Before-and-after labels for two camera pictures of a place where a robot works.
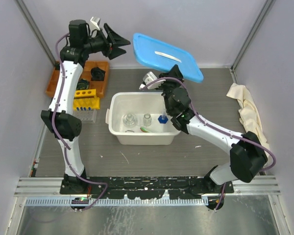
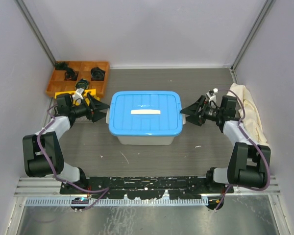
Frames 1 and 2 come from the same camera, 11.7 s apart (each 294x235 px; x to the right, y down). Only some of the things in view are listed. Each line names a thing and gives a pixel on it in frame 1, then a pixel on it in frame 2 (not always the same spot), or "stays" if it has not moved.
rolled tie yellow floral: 83,84 stays
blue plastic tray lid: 159,55 → 145,113
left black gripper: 114,52 → 96,106
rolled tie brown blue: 97,74 stays
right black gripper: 175,72 → 193,109
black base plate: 149,187 stays
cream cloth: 249,117 stays
